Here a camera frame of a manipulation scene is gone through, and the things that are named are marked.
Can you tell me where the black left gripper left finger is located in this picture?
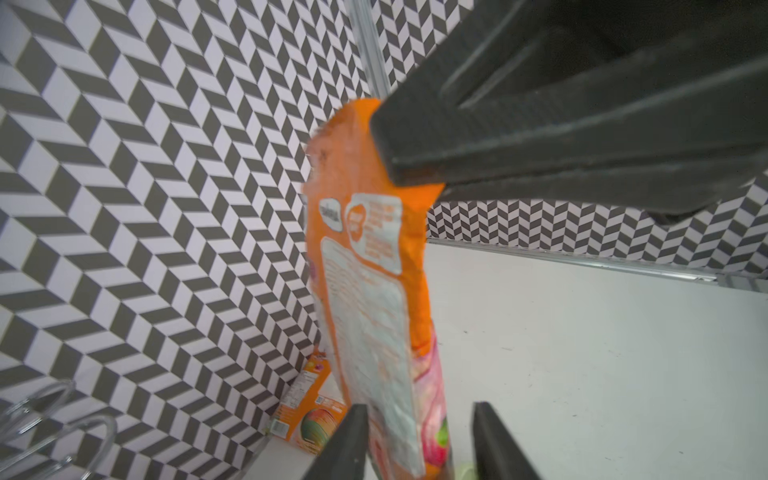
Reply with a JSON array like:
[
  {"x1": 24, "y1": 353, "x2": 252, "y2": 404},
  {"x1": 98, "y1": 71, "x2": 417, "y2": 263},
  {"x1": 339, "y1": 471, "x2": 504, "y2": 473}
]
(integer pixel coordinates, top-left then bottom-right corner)
[{"x1": 302, "y1": 404, "x2": 369, "y2": 480}]

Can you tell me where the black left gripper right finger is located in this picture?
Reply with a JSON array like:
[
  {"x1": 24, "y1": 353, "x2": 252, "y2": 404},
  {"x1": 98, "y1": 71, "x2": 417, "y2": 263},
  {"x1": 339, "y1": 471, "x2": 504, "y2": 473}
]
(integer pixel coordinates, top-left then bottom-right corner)
[{"x1": 472, "y1": 402, "x2": 541, "y2": 480}]

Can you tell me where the orange candy bag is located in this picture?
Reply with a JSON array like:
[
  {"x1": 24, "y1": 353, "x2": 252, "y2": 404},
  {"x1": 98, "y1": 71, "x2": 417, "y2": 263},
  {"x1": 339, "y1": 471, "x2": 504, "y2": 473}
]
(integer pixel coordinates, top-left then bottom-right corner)
[
  {"x1": 267, "y1": 350, "x2": 347, "y2": 455},
  {"x1": 303, "y1": 99, "x2": 453, "y2": 479}
]

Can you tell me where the chrome glass holder stand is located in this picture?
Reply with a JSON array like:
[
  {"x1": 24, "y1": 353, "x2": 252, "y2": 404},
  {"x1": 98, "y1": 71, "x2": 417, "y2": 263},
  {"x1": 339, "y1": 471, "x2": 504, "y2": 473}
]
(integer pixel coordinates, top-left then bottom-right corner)
[{"x1": 1, "y1": 379, "x2": 117, "y2": 479}]

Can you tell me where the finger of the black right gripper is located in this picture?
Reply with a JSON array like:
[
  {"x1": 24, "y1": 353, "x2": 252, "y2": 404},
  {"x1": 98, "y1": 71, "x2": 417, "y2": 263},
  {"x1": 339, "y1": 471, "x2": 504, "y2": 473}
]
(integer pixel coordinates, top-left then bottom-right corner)
[{"x1": 370, "y1": 1, "x2": 767, "y2": 215}]

